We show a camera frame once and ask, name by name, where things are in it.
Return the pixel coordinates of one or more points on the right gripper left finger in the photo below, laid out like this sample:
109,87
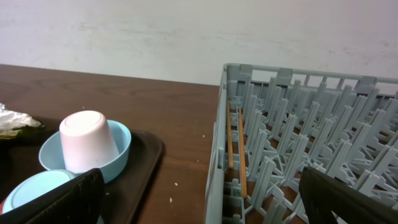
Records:
65,202

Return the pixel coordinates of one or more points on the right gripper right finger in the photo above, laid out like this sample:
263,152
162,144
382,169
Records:
323,197

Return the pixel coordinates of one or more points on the light blue cup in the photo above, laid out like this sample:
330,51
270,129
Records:
34,186

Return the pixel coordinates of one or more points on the white pink cup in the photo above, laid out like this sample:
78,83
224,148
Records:
86,141

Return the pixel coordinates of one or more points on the white napkin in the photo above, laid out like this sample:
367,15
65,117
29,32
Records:
14,120

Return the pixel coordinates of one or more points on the green yellow foil wrapper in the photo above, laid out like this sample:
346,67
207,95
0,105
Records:
26,132

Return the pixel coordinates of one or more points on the grey dishwasher rack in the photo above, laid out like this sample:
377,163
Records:
283,120

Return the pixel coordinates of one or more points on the brown serving tray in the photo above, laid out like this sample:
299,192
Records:
123,196

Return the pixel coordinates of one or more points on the light blue bowl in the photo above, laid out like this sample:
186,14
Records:
51,155

